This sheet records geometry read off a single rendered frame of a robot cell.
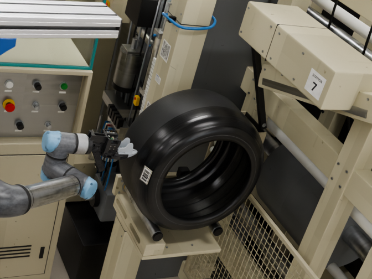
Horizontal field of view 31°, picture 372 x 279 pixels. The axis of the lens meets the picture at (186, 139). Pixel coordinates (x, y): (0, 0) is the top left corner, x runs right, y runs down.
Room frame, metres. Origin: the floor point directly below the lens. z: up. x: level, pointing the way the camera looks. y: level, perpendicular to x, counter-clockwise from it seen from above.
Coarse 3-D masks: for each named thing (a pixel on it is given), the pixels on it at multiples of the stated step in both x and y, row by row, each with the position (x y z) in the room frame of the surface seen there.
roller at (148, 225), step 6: (126, 192) 2.39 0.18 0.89; (132, 198) 2.34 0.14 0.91; (138, 210) 2.27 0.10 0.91; (144, 216) 2.23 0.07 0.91; (144, 222) 2.21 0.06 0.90; (150, 222) 2.20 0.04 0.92; (150, 228) 2.17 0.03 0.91; (156, 228) 2.17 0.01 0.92; (150, 234) 2.15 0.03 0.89; (156, 234) 2.14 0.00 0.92; (162, 234) 2.15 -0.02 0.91; (156, 240) 2.14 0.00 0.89
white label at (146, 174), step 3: (144, 168) 2.10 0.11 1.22; (147, 168) 2.09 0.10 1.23; (144, 171) 2.09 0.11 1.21; (147, 171) 2.09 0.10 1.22; (150, 171) 2.08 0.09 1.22; (141, 174) 2.10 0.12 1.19; (144, 174) 2.09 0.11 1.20; (147, 174) 2.08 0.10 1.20; (150, 174) 2.08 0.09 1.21; (141, 177) 2.09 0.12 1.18; (144, 177) 2.09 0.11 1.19; (147, 177) 2.08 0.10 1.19; (144, 180) 2.08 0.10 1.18; (147, 180) 2.08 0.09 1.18; (147, 183) 2.07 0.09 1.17
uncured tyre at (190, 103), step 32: (192, 96) 2.34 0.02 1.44; (224, 96) 2.46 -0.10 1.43; (128, 128) 2.28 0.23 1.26; (160, 128) 2.18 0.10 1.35; (192, 128) 2.17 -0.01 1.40; (224, 128) 2.22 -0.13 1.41; (128, 160) 2.18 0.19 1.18; (160, 160) 2.10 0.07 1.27; (224, 160) 2.55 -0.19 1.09; (256, 160) 2.32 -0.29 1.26; (160, 192) 2.11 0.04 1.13; (192, 192) 2.47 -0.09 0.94; (224, 192) 2.44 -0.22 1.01; (160, 224) 2.16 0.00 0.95; (192, 224) 2.21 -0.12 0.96
